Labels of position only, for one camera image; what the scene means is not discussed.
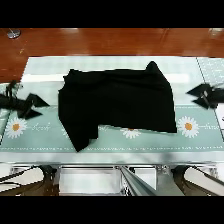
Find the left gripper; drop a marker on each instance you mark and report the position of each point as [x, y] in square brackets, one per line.
[11, 102]

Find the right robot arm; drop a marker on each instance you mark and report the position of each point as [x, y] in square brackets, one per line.
[203, 180]

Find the black garment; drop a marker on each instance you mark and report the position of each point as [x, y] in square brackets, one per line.
[120, 100]

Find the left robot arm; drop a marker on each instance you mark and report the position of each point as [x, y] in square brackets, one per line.
[23, 178]

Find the silver frame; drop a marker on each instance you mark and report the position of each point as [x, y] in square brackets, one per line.
[110, 176]

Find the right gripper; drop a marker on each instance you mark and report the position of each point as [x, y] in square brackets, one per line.
[216, 96]

